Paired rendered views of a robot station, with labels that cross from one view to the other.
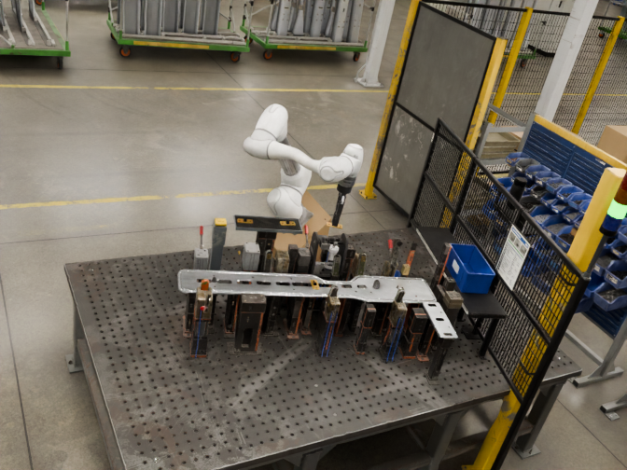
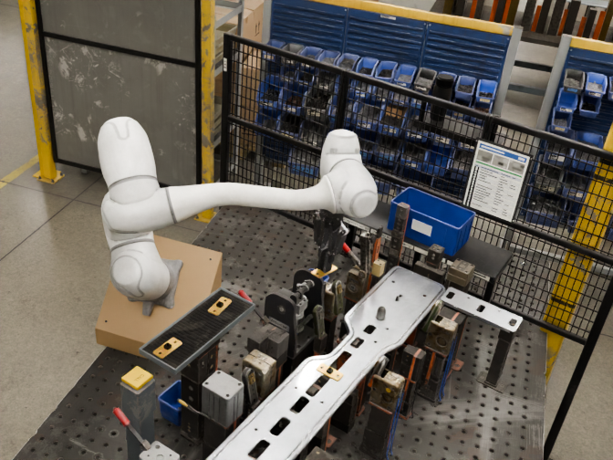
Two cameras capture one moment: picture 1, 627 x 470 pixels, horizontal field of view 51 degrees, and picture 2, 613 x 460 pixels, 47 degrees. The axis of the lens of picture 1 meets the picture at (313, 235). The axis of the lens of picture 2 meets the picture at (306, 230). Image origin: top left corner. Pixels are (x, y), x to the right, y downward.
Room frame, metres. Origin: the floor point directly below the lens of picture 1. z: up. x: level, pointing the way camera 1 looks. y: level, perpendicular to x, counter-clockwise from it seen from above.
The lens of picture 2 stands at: (1.78, 1.15, 2.58)
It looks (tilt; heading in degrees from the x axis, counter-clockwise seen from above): 33 degrees down; 317
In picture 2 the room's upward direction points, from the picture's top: 6 degrees clockwise
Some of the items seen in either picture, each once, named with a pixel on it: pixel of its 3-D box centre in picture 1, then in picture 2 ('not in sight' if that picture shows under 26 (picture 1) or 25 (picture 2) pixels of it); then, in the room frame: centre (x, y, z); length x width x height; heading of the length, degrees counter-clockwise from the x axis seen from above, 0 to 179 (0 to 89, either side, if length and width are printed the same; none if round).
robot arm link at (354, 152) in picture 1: (350, 159); (341, 159); (2.99, -0.10, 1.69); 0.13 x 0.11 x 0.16; 153
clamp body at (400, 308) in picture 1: (392, 330); (435, 360); (2.80, -0.51, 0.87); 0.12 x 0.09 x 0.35; 17
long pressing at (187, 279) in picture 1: (311, 285); (327, 378); (2.87, -0.04, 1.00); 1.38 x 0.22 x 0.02; 107
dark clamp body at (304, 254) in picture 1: (299, 280); (270, 375); (3.06, 0.03, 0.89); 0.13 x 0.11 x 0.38; 17
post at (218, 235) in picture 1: (215, 257); (140, 435); (3.06, 0.51, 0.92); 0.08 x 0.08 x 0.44; 17
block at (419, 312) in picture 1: (412, 333); (443, 344); (2.86, -0.63, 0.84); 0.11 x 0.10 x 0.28; 17
